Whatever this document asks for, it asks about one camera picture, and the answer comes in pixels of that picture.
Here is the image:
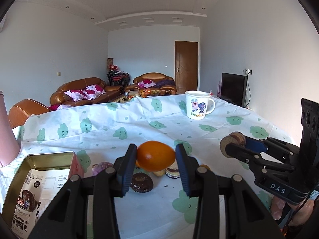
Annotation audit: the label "purple passion fruit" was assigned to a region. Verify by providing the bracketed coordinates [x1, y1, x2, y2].
[91, 161, 113, 176]

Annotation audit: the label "paper leaflet in tin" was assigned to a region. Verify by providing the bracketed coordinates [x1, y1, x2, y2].
[11, 169, 70, 238]

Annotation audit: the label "cloud print tablecloth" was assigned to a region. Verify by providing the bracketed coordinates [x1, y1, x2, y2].
[1, 95, 289, 238]

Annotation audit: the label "coffee table with items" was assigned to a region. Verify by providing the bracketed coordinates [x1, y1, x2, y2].
[110, 89, 160, 103]

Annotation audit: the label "small yellow fruit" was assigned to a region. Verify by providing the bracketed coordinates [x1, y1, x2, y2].
[153, 170, 165, 177]

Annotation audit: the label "person right hand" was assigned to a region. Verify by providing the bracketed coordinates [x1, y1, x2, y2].
[270, 196, 318, 226]

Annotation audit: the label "black television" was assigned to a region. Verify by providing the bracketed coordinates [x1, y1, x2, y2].
[220, 73, 247, 107]

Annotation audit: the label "brown round longan fruit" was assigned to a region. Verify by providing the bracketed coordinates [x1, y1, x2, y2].
[200, 164, 211, 170]

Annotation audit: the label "brown wooden door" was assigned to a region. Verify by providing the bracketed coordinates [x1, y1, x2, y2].
[175, 40, 199, 94]

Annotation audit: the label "brown leather armchair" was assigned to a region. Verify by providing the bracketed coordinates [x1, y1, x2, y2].
[125, 72, 177, 96]

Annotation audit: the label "pink tin box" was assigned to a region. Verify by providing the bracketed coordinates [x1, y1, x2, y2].
[2, 151, 84, 238]

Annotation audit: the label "chocolate pie roll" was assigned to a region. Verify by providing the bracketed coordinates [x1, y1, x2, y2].
[165, 160, 180, 179]

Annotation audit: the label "chocolate pie cut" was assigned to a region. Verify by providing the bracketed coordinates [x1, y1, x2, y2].
[220, 132, 246, 158]

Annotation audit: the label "pink electric kettle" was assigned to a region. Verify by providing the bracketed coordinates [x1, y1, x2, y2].
[0, 91, 20, 167]

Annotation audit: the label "oval orange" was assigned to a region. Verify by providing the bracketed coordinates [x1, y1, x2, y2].
[136, 141, 176, 172]

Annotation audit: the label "stacked chairs in corner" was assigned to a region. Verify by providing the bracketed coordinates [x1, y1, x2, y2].
[107, 64, 130, 87]

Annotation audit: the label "white cartoon mug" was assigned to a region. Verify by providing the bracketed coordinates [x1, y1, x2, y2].
[185, 91, 216, 120]

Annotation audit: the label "magenta floral pillow left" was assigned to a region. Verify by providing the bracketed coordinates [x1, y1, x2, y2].
[64, 90, 89, 102]

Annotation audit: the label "magenta floral pillow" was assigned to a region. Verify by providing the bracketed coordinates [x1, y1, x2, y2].
[82, 84, 106, 100]
[64, 90, 89, 102]

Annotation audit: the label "magenta floral pillow right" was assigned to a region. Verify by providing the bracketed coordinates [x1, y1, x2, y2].
[82, 84, 106, 100]

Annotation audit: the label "brown leather long sofa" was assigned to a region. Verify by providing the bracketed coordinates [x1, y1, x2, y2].
[50, 77, 124, 106]

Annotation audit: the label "magenta pillow on armchair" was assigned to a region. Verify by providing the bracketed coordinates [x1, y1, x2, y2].
[137, 79, 156, 89]

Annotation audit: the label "chocolate donut pie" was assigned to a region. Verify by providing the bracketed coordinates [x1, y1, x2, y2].
[130, 172, 154, 193]

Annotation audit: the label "brown leather near chair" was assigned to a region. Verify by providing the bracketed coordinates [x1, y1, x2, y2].
[8, 99, 50, 128]

